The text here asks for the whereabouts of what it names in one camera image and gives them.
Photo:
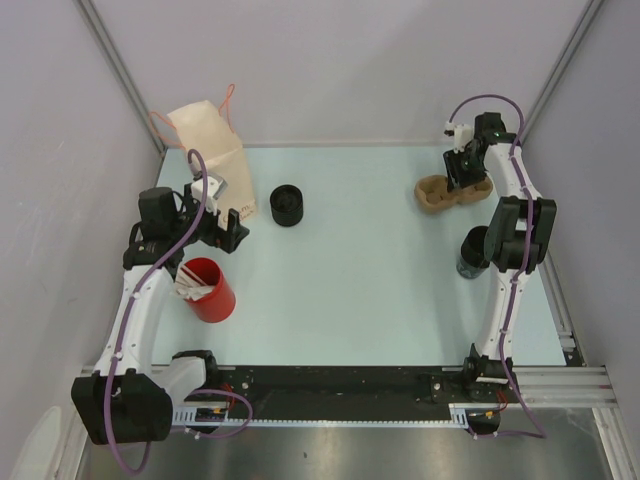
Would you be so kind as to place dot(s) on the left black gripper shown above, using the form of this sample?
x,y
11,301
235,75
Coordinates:
x,y
225,239

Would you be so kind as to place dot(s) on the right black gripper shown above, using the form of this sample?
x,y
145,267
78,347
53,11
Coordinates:
x,y
457,178

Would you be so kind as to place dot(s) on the brown pulp cup carrier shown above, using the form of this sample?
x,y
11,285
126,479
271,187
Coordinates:
x,y
433,196

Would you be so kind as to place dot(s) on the beige paper takeout bag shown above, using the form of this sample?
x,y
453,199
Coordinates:
x,y
207,128

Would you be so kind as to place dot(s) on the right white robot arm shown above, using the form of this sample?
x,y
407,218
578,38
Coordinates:
x,y
516,241

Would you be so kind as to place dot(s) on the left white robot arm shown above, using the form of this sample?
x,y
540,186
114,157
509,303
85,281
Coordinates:
x,y
122,401

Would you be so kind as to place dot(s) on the short black coffee cup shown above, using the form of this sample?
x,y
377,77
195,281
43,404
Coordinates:
x,y
286,204

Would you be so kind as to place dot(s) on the tall black coffee cup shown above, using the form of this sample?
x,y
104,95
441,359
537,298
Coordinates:
x,y
471,262

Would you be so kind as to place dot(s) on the red cylindrical container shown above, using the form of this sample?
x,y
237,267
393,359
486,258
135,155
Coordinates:
x,y
218,300

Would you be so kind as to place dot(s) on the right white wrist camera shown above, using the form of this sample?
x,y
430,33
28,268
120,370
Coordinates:
x,y
462,135

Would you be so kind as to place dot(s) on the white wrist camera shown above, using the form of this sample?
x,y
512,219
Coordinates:
x,y
462,135
207,190

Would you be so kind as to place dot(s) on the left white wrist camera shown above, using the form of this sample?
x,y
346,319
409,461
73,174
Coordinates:
x,y
207,190

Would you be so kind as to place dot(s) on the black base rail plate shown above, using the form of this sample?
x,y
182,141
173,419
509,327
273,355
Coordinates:
x,y
351,394

